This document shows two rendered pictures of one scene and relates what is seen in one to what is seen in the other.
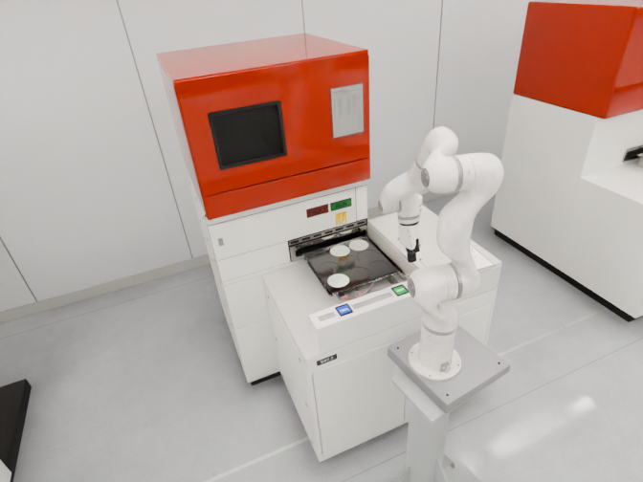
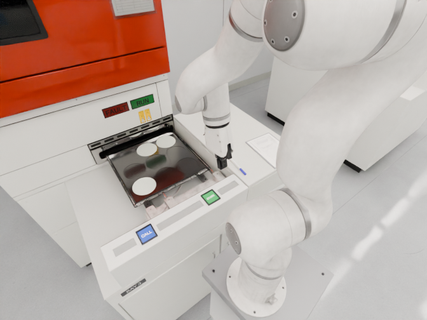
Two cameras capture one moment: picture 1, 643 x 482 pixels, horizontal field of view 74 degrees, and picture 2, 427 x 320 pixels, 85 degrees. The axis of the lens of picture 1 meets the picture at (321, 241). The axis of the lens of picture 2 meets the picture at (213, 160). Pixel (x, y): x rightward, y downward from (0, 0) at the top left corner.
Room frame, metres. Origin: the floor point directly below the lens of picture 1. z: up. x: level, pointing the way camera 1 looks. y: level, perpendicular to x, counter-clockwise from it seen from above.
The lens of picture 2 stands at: (0.85, -0.18, 1.67)
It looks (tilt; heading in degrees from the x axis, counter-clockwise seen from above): 44 degrees down; 344
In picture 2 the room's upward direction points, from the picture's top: straight up
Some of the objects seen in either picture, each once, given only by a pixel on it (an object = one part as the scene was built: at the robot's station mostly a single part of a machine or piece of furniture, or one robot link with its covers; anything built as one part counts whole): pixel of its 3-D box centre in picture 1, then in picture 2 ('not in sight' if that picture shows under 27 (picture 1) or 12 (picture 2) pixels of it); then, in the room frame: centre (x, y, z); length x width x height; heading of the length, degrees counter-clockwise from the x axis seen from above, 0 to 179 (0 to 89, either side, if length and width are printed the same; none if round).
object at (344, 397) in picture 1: (374, 341); (189, 223); (1.62, -0.24, 0.41); 0.97 x 0.64 x 0.82; 110
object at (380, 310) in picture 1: (373, 313); (183, 225); (1.33, -0.19, 0.89); 0.55 x 0.09 x 0.14; 110
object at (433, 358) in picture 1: (436, 342); (260, 271); (1.07, -0.38, 0.96); 0.19 x 0.19 x 0.18
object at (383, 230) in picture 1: (428, 251); (232, 143); (1.73, -0.53, 0.89); 0.62 x 0.35 x 0.14; 20
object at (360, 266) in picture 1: (348, 262); (155, 162); (1.69, -0.13, 0.90); 0.34 x 0.34 x 0.01; 20
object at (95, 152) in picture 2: (329, 243); (136, 141); (1.88, -0.04, 0.89); 0.44 x 0.02 x 0.10; 110
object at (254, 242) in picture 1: (294, 230); (93, 132); (1.84, 0.13, 1.02); 0.82 x 0.03 x 0.40; 110
